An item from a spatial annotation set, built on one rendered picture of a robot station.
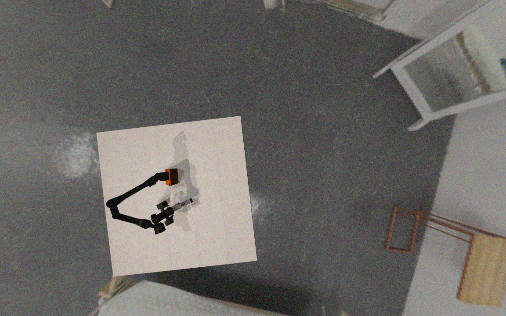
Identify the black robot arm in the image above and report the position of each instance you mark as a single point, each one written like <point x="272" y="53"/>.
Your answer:
<point x="144" y="223"/>

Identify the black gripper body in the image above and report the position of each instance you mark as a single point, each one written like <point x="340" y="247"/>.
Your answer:
<point x="161" y="207"/>

